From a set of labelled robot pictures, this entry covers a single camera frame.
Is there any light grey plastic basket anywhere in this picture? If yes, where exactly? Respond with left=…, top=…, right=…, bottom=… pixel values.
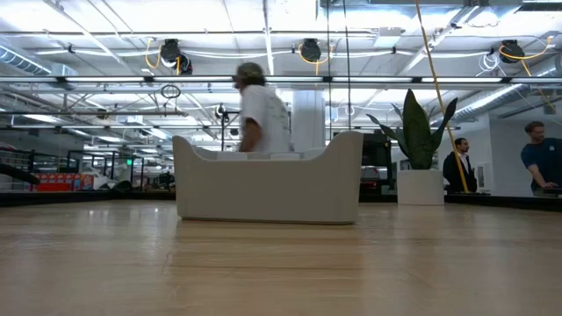
left=171, top=130, right=364, bottom=226

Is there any person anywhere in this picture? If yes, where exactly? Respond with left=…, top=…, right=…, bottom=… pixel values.
left=520, top=120, right=562, bottom=198
left=231, top=61, right=294, bottom=154
left=442, top=137, right=479, bottom=194

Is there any white building column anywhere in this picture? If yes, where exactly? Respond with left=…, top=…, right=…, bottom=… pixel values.
left=289, top=90, right=327, bottom=153

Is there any black monitor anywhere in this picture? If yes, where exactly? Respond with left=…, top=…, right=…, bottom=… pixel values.
left=360, top=133, right=393, bottom=168

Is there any green snake plant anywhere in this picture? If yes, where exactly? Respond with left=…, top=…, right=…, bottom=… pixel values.
left=366, top=89, right=458, bottom=171

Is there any white round plant pot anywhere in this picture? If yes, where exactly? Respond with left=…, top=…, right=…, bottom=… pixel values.
left=397, top=169, right=445, bottom=206

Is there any long yellow pole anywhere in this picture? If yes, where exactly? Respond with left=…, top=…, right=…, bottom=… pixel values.
left=414, top=0, right=470, bottom=193

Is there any red printed box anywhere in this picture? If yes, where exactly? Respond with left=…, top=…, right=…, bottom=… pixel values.
left=32, top=172, right=96, bottom=193

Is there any black ceiling cable reel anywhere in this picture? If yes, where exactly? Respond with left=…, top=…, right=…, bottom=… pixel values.
left=158, top=38, right=193, bottom=75
left=298, top=38, right=324, bottom=64
left=500, top=39, right=526, bottom=65

